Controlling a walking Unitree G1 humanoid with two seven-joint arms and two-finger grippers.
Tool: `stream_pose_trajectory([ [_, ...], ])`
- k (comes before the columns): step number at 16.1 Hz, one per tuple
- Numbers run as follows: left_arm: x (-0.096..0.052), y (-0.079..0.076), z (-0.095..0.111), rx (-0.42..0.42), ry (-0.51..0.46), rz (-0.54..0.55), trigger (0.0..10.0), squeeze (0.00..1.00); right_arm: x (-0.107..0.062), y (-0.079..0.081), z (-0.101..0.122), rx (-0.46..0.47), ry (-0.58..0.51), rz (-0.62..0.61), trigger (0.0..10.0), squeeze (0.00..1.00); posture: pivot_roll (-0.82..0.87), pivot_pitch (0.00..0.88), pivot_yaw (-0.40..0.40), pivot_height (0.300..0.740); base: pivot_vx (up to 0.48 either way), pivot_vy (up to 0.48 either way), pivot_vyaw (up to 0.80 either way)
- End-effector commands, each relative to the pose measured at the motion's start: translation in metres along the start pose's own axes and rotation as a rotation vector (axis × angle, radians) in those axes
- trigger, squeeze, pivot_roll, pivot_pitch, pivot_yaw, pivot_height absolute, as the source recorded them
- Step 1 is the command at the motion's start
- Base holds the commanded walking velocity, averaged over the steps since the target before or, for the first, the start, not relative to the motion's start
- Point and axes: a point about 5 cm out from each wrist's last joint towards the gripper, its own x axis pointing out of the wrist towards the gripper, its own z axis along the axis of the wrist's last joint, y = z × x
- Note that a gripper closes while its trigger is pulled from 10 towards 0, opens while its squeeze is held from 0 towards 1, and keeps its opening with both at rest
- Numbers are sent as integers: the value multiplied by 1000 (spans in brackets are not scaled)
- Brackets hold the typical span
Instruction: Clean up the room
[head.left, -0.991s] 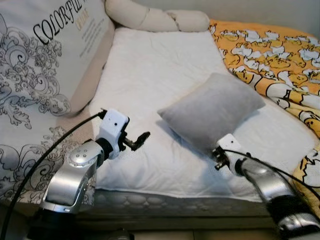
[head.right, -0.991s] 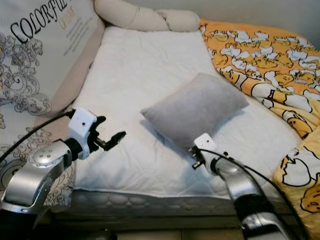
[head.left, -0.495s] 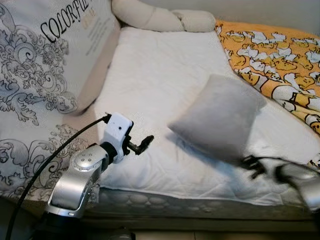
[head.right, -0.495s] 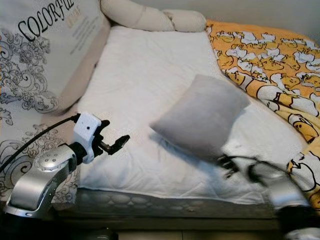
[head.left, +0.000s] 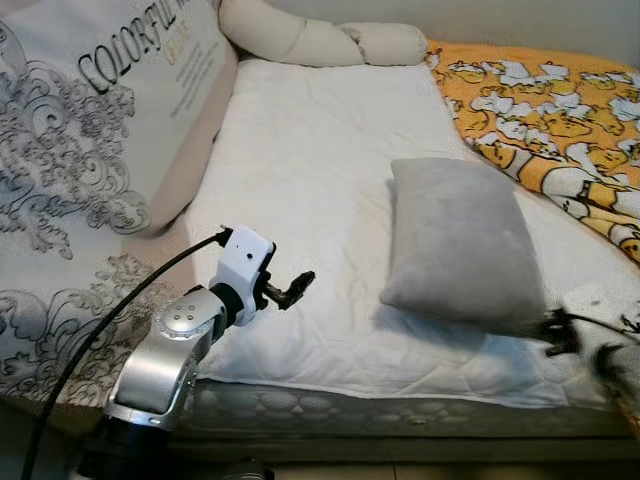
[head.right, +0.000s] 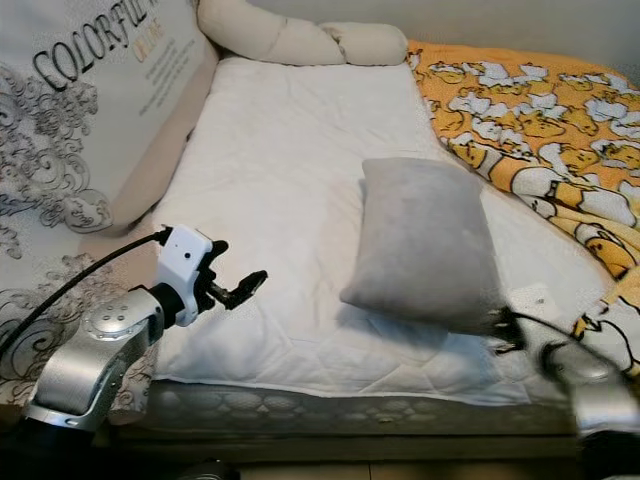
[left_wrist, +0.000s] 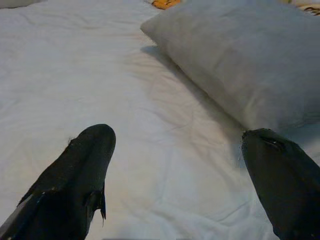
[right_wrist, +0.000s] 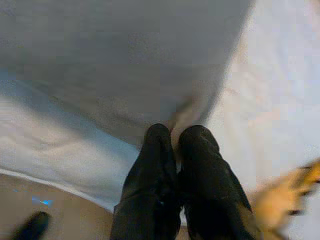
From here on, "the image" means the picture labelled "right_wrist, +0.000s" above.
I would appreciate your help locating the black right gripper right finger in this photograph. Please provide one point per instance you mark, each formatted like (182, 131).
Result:
(210, 195)

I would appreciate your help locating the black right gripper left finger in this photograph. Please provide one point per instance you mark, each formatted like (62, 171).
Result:
(147, 195)

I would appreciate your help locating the yellow cartoon print blanket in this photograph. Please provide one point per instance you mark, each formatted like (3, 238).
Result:
(280, 200)

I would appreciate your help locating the grey plush pillow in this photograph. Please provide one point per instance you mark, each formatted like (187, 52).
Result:
(112, 62)

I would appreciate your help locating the white quilted mattress pad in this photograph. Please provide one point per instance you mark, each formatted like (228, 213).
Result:
(275, 75)

